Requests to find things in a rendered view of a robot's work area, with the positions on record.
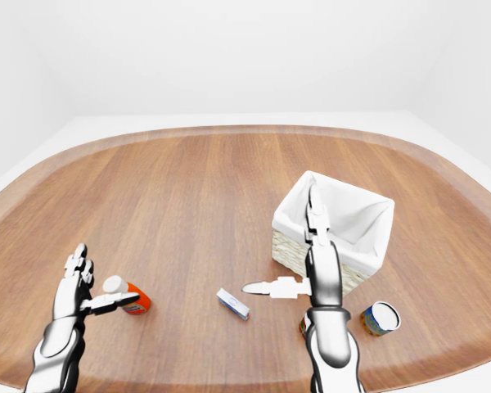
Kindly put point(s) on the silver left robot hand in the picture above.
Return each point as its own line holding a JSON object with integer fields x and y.
{"x": 70, "y": 295}

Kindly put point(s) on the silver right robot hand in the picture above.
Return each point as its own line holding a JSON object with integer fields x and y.
{"x": 322, "y": 278}

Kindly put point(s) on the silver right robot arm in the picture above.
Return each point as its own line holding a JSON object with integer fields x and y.
{"x": 331, "y": 353}

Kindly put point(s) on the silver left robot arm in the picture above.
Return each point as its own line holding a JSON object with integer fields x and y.
{"x": 57, "y": 354}

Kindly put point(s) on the red ketchup bottle white cap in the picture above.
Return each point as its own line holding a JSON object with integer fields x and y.
{"x": 134, "y": 299}

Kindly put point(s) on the wicker basket white cloth liner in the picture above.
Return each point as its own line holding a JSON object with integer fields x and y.
{"x": 352, "y": 221}

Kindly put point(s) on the red printed tin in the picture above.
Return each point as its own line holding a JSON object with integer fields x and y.
{"x": 302, "y": 326}

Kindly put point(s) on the blue yellow printed tin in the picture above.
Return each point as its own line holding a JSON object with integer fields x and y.
{"x": 380, "y": 319}

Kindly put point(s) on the small white blue box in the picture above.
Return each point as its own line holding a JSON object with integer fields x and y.
{"x": 233, "y": 304}

